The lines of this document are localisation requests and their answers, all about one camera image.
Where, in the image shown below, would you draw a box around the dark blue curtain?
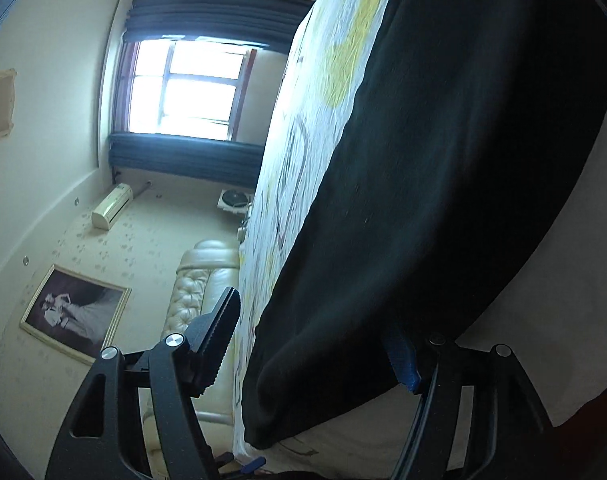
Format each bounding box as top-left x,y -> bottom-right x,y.
108,131 -> 265,187
123,0 -> 314,53

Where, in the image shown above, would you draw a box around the window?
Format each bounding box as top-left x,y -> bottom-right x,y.
118,40 -> 258,141

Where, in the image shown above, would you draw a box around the patterned white bed sheet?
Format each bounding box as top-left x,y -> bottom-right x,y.
230,0 -> 607,466

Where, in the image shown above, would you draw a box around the cream tufted leather headboard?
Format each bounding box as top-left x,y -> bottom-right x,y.
143,240 -> 241,480

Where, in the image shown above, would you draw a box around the framed wall picture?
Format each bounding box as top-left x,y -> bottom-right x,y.
19,263 -> 133,367

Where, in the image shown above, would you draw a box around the white wall air conditioner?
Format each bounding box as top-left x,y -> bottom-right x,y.
92,183 -> 134,231

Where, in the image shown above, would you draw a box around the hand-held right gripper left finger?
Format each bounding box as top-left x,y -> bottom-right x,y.
46,287 -> 241,480

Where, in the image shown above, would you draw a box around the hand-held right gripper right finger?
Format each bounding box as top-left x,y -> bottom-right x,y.
385,327 -> 554,480

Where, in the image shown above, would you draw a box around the white fan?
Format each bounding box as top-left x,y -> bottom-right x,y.
217,188 -> 254,212

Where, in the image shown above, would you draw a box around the black pants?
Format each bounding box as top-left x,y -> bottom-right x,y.
243,0 -> 607,451

